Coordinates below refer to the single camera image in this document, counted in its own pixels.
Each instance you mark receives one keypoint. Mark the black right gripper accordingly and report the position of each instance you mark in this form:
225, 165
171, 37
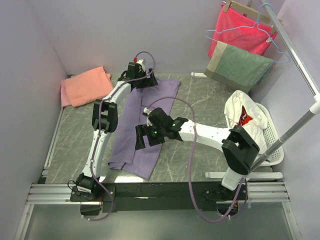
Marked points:
144, 130

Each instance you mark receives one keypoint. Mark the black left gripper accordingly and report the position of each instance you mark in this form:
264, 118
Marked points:
148, 82

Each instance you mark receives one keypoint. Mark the purple t shirt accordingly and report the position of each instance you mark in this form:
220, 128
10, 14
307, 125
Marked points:
131, 150

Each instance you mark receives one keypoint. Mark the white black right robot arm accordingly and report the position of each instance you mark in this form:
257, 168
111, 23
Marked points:
239, 149

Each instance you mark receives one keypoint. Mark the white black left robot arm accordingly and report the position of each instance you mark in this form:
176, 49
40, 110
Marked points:
105, 120

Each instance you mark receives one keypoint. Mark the folded pink t shirt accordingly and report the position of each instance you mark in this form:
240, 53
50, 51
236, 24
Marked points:
86, 87

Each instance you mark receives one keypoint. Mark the black base beam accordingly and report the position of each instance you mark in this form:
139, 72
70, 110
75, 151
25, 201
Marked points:
144, 196

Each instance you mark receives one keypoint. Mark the white t shirt with print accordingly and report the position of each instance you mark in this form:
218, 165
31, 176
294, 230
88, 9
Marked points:
241, 110

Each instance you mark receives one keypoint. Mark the green and beige towel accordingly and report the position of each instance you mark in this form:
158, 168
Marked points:
237, 68

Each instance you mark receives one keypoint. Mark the red towel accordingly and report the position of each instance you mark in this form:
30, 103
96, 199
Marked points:
241, 32

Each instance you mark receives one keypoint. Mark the white laundry basket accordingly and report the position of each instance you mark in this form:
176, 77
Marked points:
271, 136

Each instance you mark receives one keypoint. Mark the wooden clip hanger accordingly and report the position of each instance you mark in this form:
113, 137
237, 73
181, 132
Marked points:
247, 10

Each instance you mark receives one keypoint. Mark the silver clothes rack pole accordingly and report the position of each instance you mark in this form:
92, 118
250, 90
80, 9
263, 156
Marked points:
286, 94

